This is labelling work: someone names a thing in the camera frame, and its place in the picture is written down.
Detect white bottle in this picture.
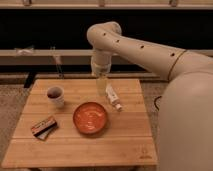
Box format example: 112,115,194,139
105,84,122,111

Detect wooden table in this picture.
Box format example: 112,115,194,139
2,79,157,168

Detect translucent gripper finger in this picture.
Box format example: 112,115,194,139
96,76,107,96

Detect black cable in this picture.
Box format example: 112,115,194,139
153,95,162,111

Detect orange ceramic bowl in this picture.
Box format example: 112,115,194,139
73,102,108,135

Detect white paper cup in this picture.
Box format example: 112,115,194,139
46,86,64,108

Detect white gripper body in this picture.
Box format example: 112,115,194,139
91,49,112,77

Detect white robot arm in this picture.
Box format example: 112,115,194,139
87,22,213,171

